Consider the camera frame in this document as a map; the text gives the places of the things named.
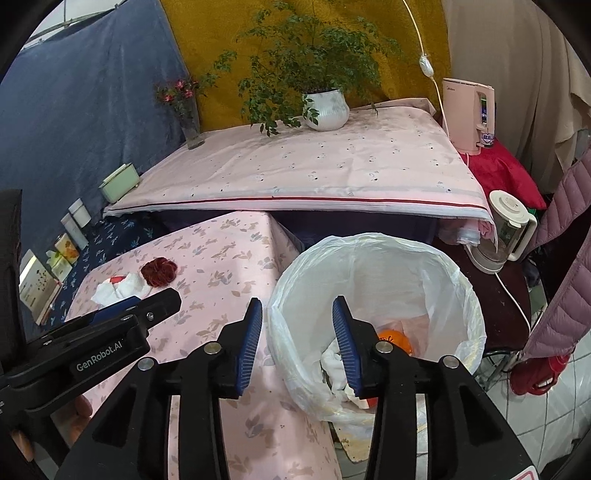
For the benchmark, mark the tall white canister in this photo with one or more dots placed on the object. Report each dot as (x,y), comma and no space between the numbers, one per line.
(75,233)

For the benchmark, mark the dark red scrunchie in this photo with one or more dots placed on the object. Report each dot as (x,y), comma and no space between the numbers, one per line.
(159,271)

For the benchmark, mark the red cloth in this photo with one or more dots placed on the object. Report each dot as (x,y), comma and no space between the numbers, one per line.
(498,175)

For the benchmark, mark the person's left hand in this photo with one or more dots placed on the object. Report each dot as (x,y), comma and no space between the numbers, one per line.
(82,408)

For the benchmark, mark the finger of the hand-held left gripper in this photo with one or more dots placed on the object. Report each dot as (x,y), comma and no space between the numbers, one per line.
(115,310)
(159,302)

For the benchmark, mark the mustard yellow hanging cloth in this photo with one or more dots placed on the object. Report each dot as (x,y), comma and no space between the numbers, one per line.
(207,37)

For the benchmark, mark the glass vase with pink flowers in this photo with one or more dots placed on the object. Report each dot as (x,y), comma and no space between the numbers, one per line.
(190,129)

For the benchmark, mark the yellow white box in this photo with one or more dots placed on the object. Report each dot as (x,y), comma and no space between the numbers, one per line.
(65,249)

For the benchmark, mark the blue-grey hanging cloth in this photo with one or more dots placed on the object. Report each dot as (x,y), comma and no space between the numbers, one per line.
(92,115)

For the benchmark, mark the pink down jacket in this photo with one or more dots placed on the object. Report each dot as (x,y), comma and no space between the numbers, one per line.
(563,277)

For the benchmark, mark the white glass kettle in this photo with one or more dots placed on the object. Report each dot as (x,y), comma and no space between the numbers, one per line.
(503,207)

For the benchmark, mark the orange plastic bag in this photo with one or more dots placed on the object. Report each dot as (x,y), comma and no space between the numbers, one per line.
(397,344)

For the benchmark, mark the red plastic jug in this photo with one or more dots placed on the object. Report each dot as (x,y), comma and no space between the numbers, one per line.
(538,374)

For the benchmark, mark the white bag-lined waste bin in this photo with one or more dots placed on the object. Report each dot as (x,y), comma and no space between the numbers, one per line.
(415,286)

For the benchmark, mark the short white canister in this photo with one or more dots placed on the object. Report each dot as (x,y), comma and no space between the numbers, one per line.
(79,213)

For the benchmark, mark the pink water dispenser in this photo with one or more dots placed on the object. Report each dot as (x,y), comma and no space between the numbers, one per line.
(461,115)

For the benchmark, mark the green white tissue pack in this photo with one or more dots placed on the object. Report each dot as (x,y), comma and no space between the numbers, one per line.
(59,265)

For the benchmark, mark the green plant in white pot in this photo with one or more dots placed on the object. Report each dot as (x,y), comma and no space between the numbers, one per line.
(325,108)

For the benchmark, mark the beige curtain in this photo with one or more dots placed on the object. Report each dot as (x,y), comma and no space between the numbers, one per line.
(531,69)

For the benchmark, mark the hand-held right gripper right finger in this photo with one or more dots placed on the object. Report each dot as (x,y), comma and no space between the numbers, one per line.
(346,350)

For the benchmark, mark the light green box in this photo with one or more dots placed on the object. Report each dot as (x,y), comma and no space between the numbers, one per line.
(117,187)

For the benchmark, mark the pink white folded cloth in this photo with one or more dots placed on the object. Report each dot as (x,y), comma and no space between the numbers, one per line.
(466,233)

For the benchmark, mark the white paper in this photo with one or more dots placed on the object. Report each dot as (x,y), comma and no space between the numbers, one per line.
(122,290)

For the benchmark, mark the white gold gift box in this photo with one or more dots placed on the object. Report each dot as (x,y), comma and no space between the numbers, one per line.
(39,286)

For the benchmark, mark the pink dotted sheet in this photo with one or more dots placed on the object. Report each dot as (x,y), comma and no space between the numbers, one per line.
(323,166)

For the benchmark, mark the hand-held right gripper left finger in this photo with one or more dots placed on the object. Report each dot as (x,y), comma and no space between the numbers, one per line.
(247,346)

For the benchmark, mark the beige cardboard piece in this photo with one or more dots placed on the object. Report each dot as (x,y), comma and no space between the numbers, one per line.
(351,443)

